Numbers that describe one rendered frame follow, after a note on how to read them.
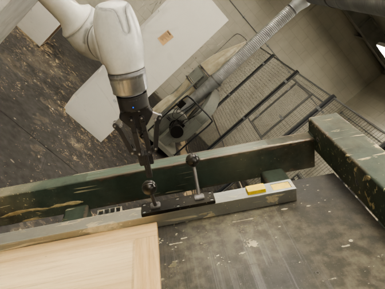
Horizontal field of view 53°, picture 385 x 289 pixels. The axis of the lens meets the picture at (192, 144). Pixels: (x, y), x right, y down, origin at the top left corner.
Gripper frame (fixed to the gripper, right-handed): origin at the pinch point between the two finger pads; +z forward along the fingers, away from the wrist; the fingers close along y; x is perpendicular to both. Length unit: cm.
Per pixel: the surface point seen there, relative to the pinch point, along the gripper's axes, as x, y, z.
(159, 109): -542, 7, 183
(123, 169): -19.9, 9.6, 10.7
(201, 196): 5.4, -12.7, 9.8
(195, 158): 1.0, -12.8, 0.4
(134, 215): 5.4, 5.8, 11.6
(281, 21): -508, -201, 65
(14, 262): 12.8, 36.4, 13.9
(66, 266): 17.6, 22.7, 14.1
